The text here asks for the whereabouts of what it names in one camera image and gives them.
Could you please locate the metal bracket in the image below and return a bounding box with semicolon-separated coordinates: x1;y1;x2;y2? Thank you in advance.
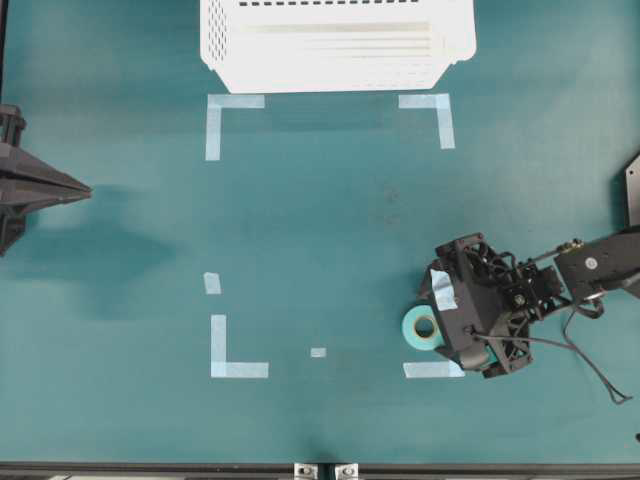
293;463;318;480
334;463;359;480

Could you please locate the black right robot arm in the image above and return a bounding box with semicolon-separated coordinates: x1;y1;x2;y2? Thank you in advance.
418;228;639;378

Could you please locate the right metal bracket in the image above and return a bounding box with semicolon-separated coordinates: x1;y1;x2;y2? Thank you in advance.
334;463;359;480

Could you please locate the teal tape roll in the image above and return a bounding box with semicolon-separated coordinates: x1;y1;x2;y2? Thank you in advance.
401;304;445;351

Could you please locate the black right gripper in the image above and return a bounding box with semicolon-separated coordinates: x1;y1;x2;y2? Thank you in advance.
418;233;572;378

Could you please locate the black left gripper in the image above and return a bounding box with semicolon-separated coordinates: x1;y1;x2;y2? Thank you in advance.
0;104;93;257

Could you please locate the black table edge rail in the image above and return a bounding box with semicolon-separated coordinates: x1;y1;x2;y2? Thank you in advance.
1;461;639;479

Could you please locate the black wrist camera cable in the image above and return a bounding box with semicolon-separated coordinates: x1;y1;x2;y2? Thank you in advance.
474;299;635;405

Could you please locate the left metal bracket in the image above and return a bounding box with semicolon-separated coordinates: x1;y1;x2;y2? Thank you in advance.
293;463;318;480

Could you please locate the blue tape on gripper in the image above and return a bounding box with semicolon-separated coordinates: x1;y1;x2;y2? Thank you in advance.
429;269;458;312

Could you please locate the bottom-right blue tape marker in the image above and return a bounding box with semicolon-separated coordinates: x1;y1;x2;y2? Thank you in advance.
403;361;465;379

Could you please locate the white plastic lattice basket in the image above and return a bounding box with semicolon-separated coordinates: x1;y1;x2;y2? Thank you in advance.
199;0;477;94

